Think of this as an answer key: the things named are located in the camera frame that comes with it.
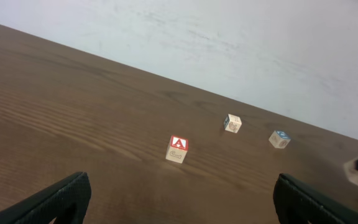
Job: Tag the plain wooden picture block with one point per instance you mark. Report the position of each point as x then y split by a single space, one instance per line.
232 123

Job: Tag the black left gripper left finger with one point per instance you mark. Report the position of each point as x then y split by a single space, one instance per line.
63 202

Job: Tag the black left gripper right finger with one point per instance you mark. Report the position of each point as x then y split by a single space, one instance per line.
297 203

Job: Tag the blue letter D block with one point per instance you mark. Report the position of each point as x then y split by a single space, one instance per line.
279 139

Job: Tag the red letter A block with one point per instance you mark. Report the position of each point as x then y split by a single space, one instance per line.
177 149

